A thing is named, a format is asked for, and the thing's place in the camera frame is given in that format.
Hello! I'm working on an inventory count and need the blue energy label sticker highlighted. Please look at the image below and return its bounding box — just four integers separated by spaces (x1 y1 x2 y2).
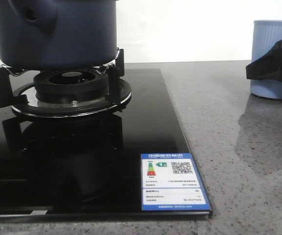
141 153 211 212

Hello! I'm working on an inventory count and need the black glass gas stove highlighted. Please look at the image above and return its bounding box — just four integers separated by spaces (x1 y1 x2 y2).
0 69 213 222

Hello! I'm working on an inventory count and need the black round gas burner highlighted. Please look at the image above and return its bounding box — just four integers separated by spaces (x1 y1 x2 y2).
33 69 108 103

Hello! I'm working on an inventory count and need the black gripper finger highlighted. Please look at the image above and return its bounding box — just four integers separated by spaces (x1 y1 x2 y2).
246 40 282 82

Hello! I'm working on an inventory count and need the dark blue cooking pot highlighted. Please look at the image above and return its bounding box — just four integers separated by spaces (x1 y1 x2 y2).
0 0 117 70

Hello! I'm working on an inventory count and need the light blue ribbed cup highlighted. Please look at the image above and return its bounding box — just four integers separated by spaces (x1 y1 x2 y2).
250 20 282 99

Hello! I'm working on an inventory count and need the black pot support grate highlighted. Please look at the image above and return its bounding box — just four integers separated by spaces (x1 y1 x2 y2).
0 49 131 119

